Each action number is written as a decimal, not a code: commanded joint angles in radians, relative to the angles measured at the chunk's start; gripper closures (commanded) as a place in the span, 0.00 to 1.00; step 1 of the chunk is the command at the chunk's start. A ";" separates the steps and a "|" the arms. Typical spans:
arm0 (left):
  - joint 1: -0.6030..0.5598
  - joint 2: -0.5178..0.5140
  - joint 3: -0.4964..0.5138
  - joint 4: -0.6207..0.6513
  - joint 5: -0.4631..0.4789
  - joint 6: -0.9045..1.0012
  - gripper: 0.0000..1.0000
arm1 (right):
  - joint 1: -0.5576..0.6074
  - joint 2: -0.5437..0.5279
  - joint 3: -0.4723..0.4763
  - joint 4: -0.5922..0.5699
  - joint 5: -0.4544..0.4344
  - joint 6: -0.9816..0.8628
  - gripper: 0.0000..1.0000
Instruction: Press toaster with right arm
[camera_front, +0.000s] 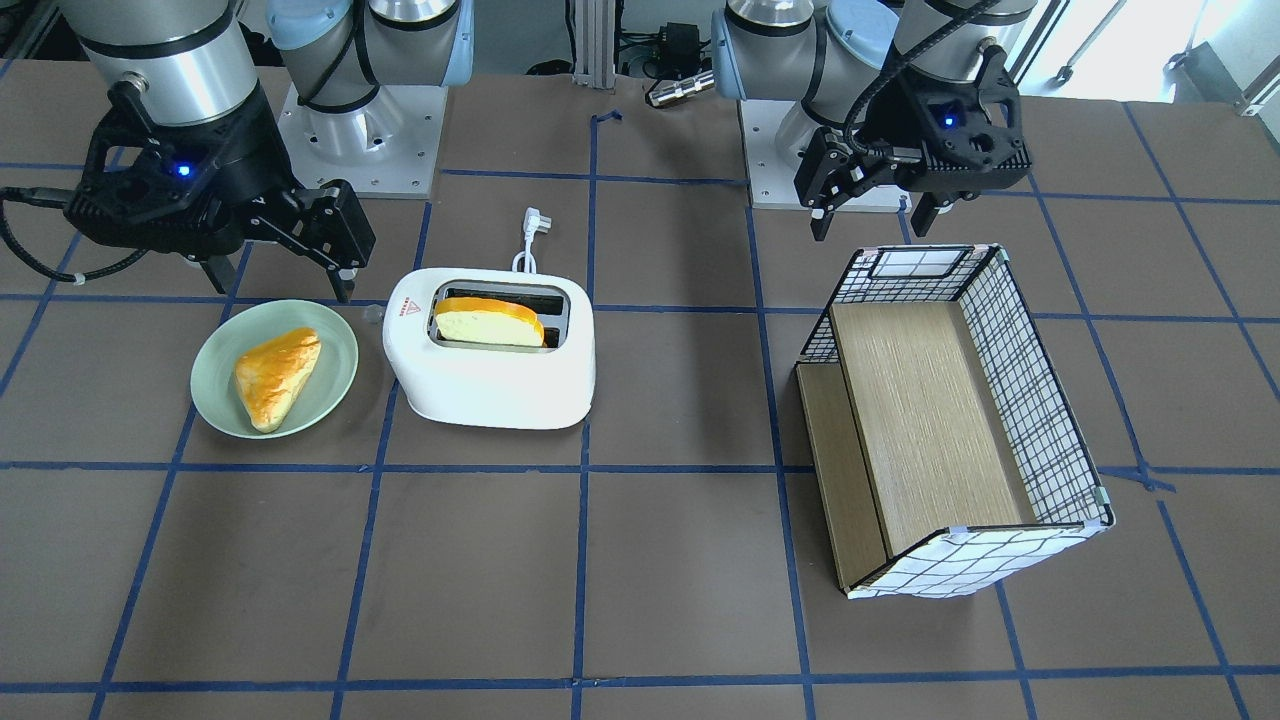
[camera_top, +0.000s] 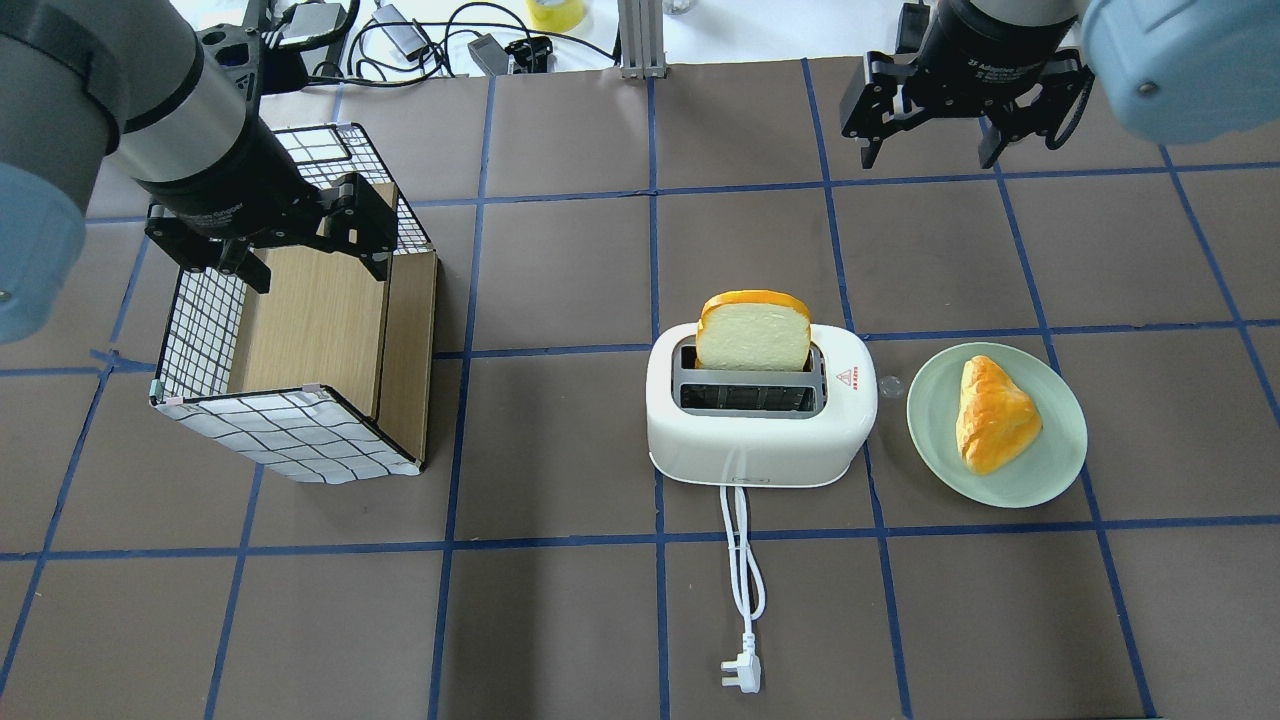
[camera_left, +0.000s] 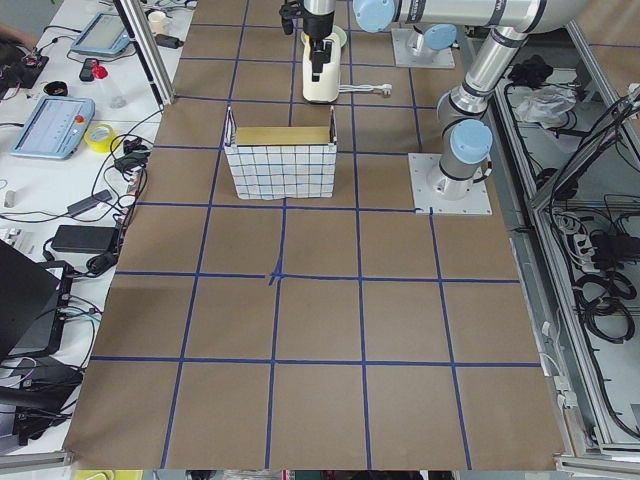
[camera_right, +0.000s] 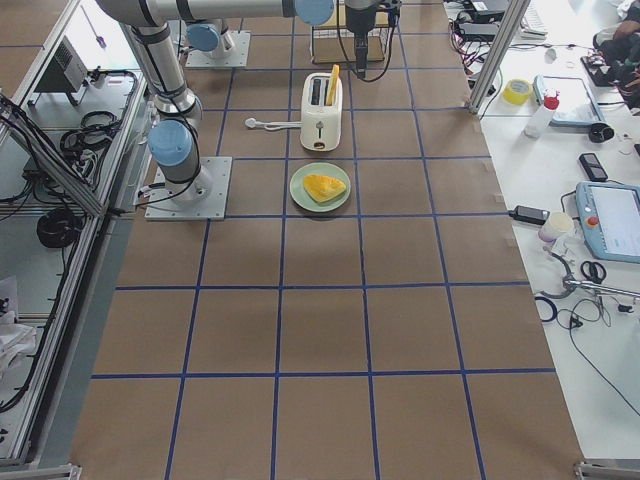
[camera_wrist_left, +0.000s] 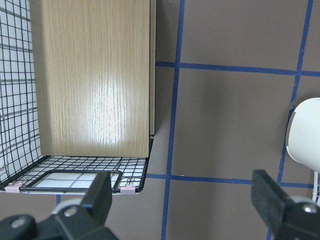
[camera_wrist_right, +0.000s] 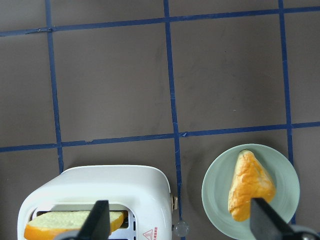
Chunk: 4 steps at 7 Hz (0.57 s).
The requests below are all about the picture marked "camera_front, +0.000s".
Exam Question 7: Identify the triangular golden bread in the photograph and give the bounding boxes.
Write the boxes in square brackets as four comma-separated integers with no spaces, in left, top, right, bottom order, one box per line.
[233,327,323,433]

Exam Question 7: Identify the white toaster power cord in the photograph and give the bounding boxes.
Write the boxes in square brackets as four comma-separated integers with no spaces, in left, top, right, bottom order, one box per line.
[511,208,550,275]

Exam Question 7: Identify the bread slice in toaster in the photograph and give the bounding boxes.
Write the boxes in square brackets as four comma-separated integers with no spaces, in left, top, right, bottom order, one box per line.
[434,296,545,347]

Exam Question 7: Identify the black power adapter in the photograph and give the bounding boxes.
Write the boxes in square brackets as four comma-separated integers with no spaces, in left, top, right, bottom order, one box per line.
[654,22,701,76]

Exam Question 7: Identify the silver metal cylinder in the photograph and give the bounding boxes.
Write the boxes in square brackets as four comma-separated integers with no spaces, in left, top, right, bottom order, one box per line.
[644,70,716,109]

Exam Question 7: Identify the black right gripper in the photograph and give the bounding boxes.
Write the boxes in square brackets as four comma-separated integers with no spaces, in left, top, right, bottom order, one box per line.
[63,82,375,304]

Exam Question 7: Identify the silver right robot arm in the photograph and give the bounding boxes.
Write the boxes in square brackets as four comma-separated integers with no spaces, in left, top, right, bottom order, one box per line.
[61,1,475,302]

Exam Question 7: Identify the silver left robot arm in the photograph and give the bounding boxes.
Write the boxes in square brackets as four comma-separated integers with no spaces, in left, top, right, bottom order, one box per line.
[712,1,1036,241]

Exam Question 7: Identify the grid-patterned fabric wooden box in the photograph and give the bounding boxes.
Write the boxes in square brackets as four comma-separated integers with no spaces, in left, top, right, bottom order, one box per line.
[795,243,1116,600]

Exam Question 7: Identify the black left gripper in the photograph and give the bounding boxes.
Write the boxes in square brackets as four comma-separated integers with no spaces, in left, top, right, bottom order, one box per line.
[794,46,1033,242]

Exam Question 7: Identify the light green plate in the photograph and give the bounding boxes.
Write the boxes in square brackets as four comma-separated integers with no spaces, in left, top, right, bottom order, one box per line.
[189,299,358,439]

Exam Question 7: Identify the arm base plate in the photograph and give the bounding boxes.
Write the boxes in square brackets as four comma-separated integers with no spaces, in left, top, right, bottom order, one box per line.
[739,97,913,213]
[278,86,449,200]

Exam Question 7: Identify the aluminium profile post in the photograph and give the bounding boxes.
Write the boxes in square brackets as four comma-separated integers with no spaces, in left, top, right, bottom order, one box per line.
[568,1,620,94]

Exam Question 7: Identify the white two-slot toaster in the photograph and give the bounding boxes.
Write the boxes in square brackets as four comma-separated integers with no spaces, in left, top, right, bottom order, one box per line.
[381,268,596,430]

